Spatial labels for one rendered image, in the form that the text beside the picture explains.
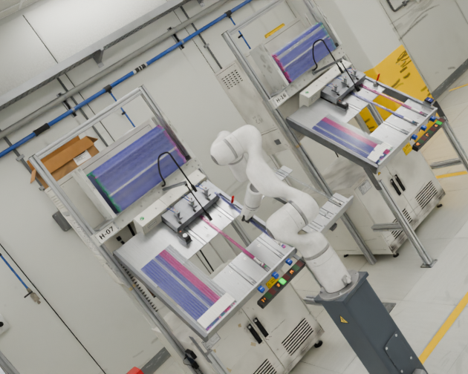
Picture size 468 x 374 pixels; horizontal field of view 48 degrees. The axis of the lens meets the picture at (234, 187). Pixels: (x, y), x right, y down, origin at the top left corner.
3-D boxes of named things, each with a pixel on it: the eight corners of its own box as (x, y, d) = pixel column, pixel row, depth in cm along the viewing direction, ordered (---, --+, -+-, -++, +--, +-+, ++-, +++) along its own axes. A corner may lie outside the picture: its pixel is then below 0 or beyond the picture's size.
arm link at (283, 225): (333, 245, 214) (302, 197, 209) (298, 272, 211) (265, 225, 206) (322, 240, 225) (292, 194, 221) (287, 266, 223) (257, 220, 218)
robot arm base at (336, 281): (368, 271, 219) (345, 235, 215) (342, 301, 209) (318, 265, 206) (337, 271, 235) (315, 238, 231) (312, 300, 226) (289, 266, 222)
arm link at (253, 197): (249, 189, 270) (241, 203, 265) (252, 175, 259) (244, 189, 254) (264, 197, 269) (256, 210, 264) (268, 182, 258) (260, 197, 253)
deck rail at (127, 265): (208, 340, 258) (207, 335, 254) (205, 343, 257) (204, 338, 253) (117, 255, 290) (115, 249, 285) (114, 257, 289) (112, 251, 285)
